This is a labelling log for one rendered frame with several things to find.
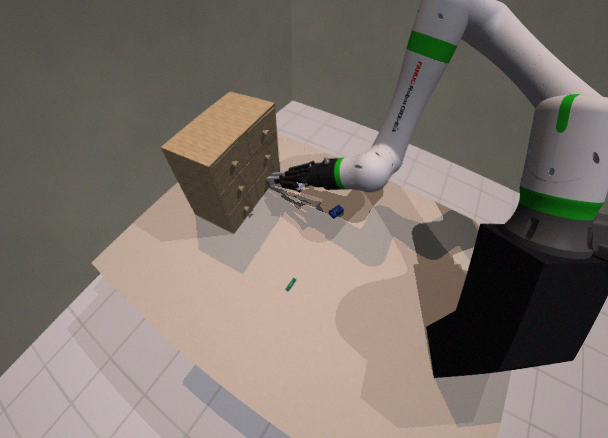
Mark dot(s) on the small brown wooden chest of drawers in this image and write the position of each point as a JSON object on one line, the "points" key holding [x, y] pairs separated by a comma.
{"points": [[192, 152]]}

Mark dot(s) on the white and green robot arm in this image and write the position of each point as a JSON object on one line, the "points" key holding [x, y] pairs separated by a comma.
{"points": [[565, 176]]}

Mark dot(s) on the brown wooden drawer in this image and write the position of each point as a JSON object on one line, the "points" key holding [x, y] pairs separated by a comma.
{"points": [[262, 182], [234, 191], [257, 134], [226, 167], [268, 151], [242, 209]]}

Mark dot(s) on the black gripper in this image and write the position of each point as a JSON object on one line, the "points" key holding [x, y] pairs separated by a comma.
{"points": [[303, 179]]}

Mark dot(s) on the green aaa battery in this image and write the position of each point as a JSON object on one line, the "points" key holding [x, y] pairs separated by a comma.
{"points": [[290, 284]]}

